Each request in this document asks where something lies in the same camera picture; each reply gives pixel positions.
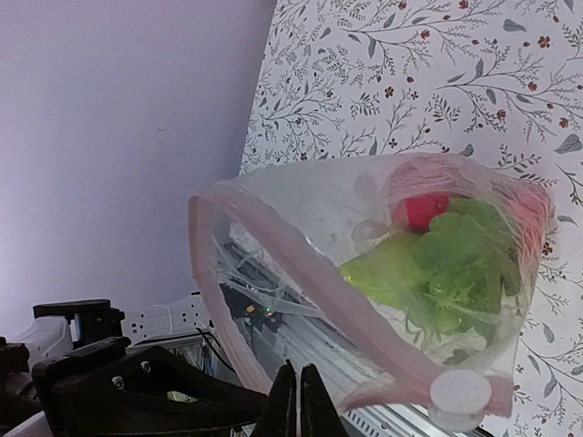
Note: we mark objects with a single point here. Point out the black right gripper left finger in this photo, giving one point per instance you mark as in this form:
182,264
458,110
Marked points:
279,417

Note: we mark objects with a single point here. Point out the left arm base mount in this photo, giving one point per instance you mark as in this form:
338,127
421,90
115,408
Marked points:
258,325

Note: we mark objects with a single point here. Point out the floral tablecloth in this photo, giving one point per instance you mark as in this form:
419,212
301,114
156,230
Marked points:
497,81

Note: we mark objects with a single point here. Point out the red tomato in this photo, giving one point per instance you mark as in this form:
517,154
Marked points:
416,213

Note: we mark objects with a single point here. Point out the aluminium front rail frame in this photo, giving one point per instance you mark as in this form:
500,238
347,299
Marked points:
185,328

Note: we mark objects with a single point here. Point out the clear zip top bag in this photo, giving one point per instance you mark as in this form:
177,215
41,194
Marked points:
280,235

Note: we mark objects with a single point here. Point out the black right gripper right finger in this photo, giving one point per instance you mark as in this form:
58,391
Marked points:
318,415

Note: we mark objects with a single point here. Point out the green grape bunch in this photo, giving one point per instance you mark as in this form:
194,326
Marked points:
448,282

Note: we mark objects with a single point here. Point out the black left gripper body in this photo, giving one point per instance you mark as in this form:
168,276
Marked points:
104,388

